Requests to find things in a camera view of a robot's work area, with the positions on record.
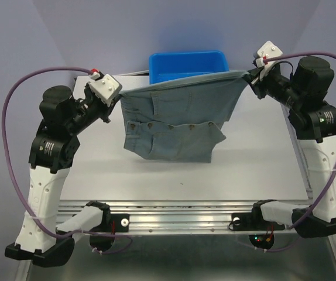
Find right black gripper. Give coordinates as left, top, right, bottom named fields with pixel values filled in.
left=245, top=63, right=306, bottom=110

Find blue plastic bin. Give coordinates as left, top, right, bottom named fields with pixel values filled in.
left=149, top=50, right=229, bottom=84

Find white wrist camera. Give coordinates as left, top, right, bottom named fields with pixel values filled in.
left=253, top=40, right=283, bottom=68
left=88, top=72, right=122, bottom=107

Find aluminium extrusion frame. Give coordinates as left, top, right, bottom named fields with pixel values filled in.
left=17, top=91, right=336, bottom=280

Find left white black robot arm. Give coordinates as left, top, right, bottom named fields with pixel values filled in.
left=5, top=85, right=115, bottom=268

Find light denim skirt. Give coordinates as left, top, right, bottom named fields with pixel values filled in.
left=121, top=71, right=249, bottom=163

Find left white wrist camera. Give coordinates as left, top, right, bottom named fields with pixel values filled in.
left=88, top=72, right=122, bottom=107

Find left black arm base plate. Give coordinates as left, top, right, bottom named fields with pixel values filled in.
left=91, top=213, right=130, bottom=234

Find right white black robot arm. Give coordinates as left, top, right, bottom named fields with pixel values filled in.
left=250, top=56, right=336, bottom=238

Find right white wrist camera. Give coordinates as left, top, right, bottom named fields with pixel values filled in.
left=253, top=40, right=283, bottom=68

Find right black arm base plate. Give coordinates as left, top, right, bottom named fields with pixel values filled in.
left=228, top=212, right=285, bottom=231

